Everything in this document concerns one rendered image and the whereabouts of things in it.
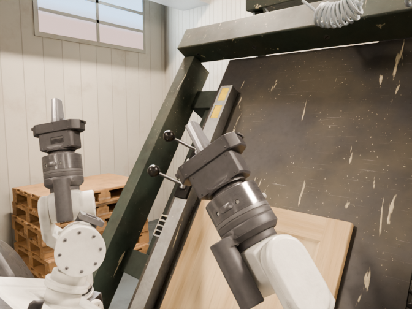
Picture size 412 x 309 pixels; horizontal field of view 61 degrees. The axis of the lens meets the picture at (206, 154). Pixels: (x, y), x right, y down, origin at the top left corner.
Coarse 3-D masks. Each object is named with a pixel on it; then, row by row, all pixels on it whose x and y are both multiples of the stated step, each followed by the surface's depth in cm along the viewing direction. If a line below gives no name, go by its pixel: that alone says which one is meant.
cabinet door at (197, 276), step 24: (288, 216) 88; (312, 216) 84; (192, 240) 101; (216, 240) 97; (312, 240) 82; (336, 240) 79; (192, 264) 97; (216, 264) 93; (336, 264) 76; (168, 288) 98; (192, 288) 94; (216, 288) 90; (336, 288) 74
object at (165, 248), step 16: (224, 112) 117; (208, 128) 116; (192, 192) 108; (176, 208) 108; (192, 208) 109; (176, 224) 105; (160, 240) 105; (176, 240) 105; (160, 256) 102; (160, 272) 101; (144, 288) 100; (160, 288) 101; (144, 304) 97
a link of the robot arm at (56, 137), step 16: (32, 128) 84; (48, 128) 82; (64, 128) 81; (80, 128) 82; (48, 144) 82; (64, 144) 81; (80, 144) 85; (48, 160) 79; (64, 160) 80; (80, 160) 83
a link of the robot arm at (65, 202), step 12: (48, 180) 79; (60, 180) 76; (72, 180) 80; (60, 192) 76; (72, 192) 80; (84, 192) 82; (48, 204) 78; (60, 204) 75; (72, 204) 79; (84, 204) 80; (60, 216) 75; (72, 216) 77
